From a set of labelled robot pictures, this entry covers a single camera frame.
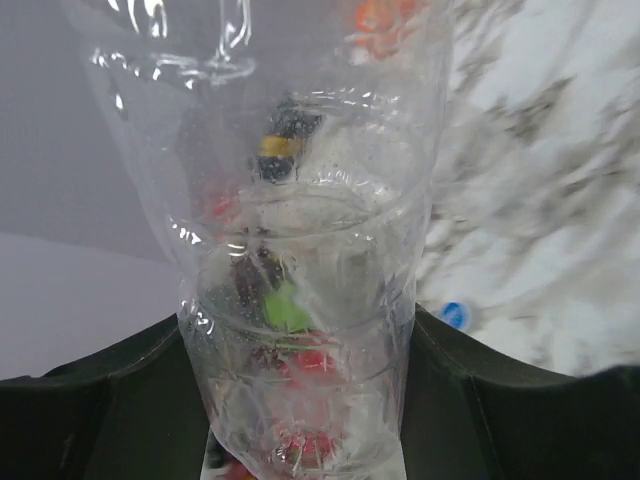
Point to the blue cap near basket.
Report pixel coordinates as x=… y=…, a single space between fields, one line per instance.
x=461 y=315

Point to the black gold can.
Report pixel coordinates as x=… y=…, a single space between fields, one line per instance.
x=283 y=146

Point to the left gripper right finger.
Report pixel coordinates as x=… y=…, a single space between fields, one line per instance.
x=472 y=413

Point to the clear bottle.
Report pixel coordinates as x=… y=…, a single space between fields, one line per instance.
x=297 y=300

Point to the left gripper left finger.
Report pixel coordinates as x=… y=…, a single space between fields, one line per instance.
x=130 y=411

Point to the orange razor box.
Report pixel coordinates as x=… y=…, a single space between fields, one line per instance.
x=380 y=27

